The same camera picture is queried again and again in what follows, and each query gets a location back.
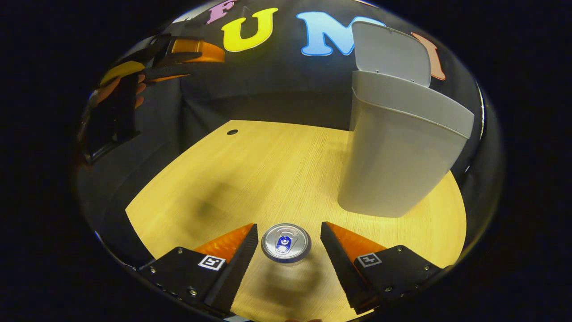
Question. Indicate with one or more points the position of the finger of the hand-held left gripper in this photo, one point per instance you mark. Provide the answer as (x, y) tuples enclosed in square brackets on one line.
[(183, 70), (196, 50)]

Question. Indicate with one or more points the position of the silver pop can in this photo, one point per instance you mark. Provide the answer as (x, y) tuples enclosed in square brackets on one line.
[(286, 243)]

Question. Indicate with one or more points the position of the white desktop garbage bin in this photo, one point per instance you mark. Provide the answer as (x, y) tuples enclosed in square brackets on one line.
[(393, 156)]

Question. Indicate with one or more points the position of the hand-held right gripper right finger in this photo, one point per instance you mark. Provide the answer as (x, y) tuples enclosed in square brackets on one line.
[(342, 268)]

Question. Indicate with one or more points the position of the black backdrop cloth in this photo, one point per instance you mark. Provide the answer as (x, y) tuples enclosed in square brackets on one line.
[(268, 85)]

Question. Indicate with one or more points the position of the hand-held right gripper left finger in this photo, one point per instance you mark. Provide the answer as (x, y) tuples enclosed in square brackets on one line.
[(237, 268)]

